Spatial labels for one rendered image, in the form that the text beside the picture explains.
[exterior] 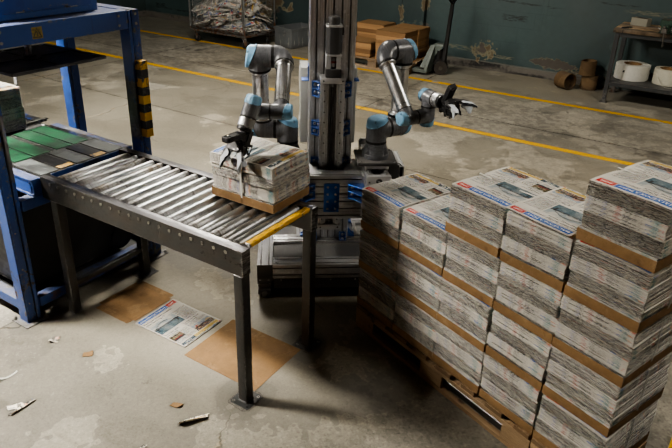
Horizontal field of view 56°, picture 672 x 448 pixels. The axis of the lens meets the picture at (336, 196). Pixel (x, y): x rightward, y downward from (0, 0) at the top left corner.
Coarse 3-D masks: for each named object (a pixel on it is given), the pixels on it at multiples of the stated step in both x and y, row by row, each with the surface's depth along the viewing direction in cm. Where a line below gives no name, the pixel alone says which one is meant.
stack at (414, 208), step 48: (384, 192) 307; (432, 192) 309; (432, 240) 280; (384, 288) 318; (432, 288) 286; (480, 288) 262; (528, 288) 241; (432, 336) 295; (480, 336) 268; (528, 336) 246; (432, 384) 302; (480, 384) 277; (528, 384) 252
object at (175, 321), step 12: (156, 312) 350; (168, 312) 350; (180, 312) 351; (192, 312) 351; (144, 324) 340; (156, 324) 340; (168, 324) 340; (180, 324) 341; (192, 324) 341; (204, 324) 341; (216, 324) 342; (168, 336) 331; (180, 336) 331; (192, 336) 332
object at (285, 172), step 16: (256, 160) 286; (272, 160) 286; (288, 160) 287; (304, 160) 298; (256, 176) 284; (272, 176) 279; (288, 176) 288; (304, 176) 301; (256, 192) 288; (272, 192) 282; (288, 192) 292
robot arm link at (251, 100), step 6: (246, 96) 283; (252, 96) 281; (258, 96) 282; (246, 102) 281; (252, 102) 281; (258, 102) 282; (246, 108) 281; (252, 108) 281; (258, 108) 283; (240, 114) 283; (246, 114) 281; (252, 114) 281; (258, 114) 289
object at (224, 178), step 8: (256, 144) 305; (264, 144) 306; (216, 152) 294; (232, 152) 294; (248, 152) 295; (216, 160) 294; (232, 160) 289; (216, 168) 297; (224, 168) 294; (232, 168) 291; (216, 176) 299; (224, 176) 296; (232, 176) 293; (216, 184) 301; (224, 184) 298; (232, 184) 295; (232, 192) 296
